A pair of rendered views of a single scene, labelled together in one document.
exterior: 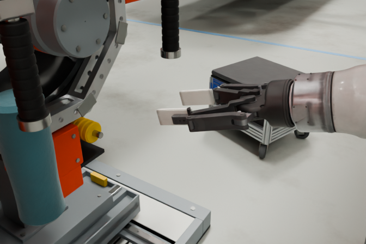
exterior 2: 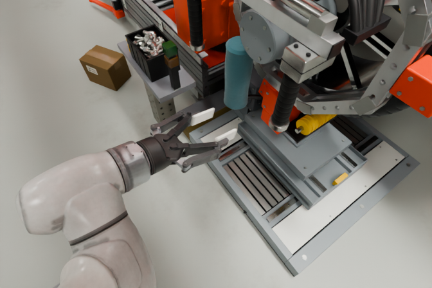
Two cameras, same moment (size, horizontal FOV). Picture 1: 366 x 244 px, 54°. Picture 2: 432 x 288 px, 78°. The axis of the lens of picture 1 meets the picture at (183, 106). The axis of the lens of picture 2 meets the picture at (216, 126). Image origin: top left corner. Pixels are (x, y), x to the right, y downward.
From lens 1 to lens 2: 0.85 m
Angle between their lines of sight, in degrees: 80
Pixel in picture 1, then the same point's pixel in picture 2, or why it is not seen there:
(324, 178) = not seen: outside the picture
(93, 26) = (260, 47)
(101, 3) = (269, 39)
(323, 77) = (115, 150)
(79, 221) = (282, 152)
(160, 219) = (297, 225)
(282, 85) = (143, 141)
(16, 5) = not seen: outside the picture
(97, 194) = (306, 166)
